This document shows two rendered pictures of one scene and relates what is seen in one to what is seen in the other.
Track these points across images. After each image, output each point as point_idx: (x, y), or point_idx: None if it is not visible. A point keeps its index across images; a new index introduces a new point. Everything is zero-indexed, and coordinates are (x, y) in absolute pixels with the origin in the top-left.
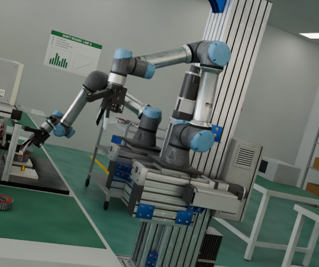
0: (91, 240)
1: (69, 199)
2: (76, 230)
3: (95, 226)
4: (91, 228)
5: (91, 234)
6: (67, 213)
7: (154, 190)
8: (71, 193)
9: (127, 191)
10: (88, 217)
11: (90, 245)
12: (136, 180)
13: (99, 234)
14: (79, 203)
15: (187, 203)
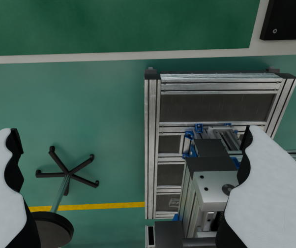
0: (18, 35)
1: (229, 35)
2: (48, 11)
3: (94, 59)
4: (79, 48)
5: (44, 41)
6: (139, 12)
7: (188, 193)
8: (271, 48)
9: None
10: (136, 56)
11: None
12: (207, 175)
13: (55, 57)
14: (210, 52)
15: (159, 222)
